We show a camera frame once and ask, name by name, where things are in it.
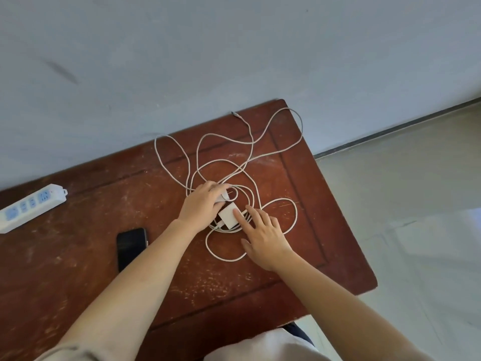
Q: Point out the black phone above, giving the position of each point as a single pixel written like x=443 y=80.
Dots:
x=129 y=248

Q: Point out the brown wooden table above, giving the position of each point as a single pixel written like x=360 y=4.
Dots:
x=233 y=297

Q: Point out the person's left hand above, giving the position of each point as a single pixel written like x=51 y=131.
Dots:
x=201 y=208

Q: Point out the square white charger plug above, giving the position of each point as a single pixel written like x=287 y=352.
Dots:
x=227 y=217

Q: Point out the person's dark blue trousers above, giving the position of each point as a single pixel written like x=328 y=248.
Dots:
x=298 y=334

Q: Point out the person's left forearm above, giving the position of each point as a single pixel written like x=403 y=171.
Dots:
x=131 y=289

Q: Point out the person's right hand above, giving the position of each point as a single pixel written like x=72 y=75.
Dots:
x=267 y=244

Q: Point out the person's right forearm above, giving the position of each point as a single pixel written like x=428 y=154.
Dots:
x=338 y=312

